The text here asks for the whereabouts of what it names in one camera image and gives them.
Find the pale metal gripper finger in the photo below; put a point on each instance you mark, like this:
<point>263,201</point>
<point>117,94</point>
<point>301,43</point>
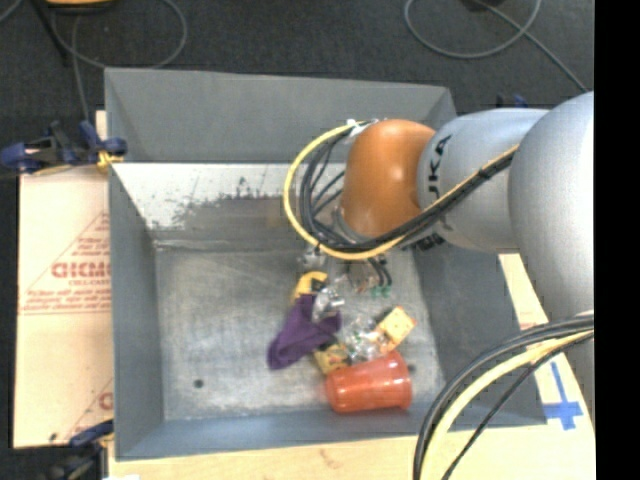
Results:
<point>334,297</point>
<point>321,311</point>

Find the orange plastic cup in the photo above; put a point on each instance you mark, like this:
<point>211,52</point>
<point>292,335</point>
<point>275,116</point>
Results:
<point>367,385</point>

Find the grey metal bin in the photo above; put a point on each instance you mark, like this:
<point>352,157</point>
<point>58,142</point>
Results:
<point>225,328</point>

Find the yellow printed box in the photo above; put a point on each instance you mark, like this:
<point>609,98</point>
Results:
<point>331,358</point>

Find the yellow round toy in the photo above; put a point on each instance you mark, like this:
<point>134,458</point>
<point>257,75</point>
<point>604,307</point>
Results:
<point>306,284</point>

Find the clear plastic packet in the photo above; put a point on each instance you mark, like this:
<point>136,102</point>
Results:
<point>361,338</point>

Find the purple cloth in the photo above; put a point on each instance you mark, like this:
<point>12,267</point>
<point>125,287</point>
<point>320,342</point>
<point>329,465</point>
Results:
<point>300,335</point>

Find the brown cardboard board red print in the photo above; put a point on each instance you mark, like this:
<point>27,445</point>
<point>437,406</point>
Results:
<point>60,228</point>

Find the orange and yellow flat block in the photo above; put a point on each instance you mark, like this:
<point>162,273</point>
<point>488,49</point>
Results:
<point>397,325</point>

